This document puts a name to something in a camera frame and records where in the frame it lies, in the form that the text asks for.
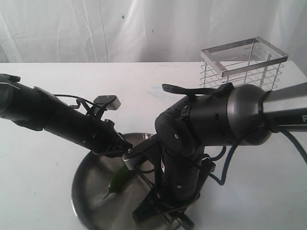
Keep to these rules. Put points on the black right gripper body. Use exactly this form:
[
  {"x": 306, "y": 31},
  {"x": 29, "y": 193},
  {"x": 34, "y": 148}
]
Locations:
[{"x": 180, "y": 178}]

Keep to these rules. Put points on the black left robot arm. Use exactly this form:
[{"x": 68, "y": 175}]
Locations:
[{"x": 30, "y": 107}]

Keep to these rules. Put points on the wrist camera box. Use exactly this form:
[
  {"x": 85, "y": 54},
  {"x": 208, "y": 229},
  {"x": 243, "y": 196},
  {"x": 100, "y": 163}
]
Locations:
[
  {"x": 141, "y": 152},
  {"x": 111, "y": 102}
]

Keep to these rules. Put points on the green cucumber piece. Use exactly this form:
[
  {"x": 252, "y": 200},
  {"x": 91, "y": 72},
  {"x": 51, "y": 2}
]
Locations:
[{"x": 119, "y": 180}]

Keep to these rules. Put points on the round stainless steel plate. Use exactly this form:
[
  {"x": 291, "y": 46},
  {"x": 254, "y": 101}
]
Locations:
[{"x": 90, "y": 185}]

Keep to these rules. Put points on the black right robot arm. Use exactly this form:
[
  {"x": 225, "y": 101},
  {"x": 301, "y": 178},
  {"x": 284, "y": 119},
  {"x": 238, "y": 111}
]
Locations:
[{"x": 197, "y": 137}]

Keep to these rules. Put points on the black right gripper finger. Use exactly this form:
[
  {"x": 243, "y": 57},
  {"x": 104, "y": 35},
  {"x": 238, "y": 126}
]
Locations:
[
  {"x": 184, "y": 221},
  {"x": 150, "y": 207}
]

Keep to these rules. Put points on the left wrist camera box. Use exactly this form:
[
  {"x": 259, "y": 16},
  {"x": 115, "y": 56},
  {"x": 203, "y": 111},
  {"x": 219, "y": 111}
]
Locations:
[{"x": 111, "y": 102}]

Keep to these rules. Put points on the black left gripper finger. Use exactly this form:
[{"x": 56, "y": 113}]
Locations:
[{"x": 121, "y": 144}]

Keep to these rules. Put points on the white backdrop curtain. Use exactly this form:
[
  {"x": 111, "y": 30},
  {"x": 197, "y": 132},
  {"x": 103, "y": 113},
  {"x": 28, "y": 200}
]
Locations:
[{"x": 144, "y": 30}]

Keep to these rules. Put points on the wire metal utensil rack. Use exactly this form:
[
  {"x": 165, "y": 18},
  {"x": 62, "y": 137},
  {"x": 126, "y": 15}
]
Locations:
[{"x": 252, "y": 61}]

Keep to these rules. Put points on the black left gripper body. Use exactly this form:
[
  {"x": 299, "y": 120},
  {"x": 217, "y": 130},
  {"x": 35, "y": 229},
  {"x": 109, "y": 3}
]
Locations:
[{"x": 83, "y": 130}]

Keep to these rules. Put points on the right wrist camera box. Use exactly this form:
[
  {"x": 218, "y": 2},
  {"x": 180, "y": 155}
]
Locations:
[{"x": 141, "y": 152}]

